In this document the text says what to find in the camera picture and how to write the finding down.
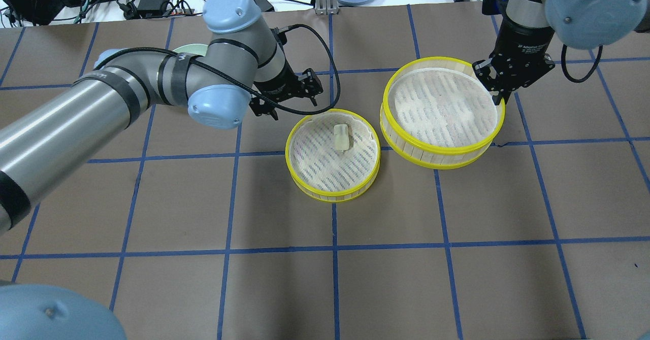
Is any white bun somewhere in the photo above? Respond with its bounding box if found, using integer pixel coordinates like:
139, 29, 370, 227
333, 123, 351, 152

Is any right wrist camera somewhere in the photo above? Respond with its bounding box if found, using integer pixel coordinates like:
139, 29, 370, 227
481, 0, 509, 16

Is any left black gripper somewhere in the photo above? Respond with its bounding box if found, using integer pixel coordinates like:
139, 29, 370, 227
253, 65, 323, 121

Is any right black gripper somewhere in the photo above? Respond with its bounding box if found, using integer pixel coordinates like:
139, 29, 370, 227
473, 18, 555, 106

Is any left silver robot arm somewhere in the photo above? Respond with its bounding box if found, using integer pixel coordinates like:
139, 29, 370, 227
1, 0, 323, 233

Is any black power adapter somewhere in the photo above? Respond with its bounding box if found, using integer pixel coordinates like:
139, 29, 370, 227
253, 0, 275, 12

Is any yellow steamer layer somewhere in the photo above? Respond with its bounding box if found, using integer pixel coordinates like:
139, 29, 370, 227
380, 56, 506, 169
284, 109, 381, 203

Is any green plate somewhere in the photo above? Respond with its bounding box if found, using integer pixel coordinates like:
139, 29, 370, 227
173, 43, 208, 56

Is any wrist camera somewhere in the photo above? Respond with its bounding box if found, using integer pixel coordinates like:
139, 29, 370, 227
270, 26, 291, 47
481, 0, 509, 16

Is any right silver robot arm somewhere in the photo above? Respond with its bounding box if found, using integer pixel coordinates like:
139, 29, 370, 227
473, 0, 648, 106

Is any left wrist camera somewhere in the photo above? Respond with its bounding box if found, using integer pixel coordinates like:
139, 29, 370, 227
270, 26, 291, 47

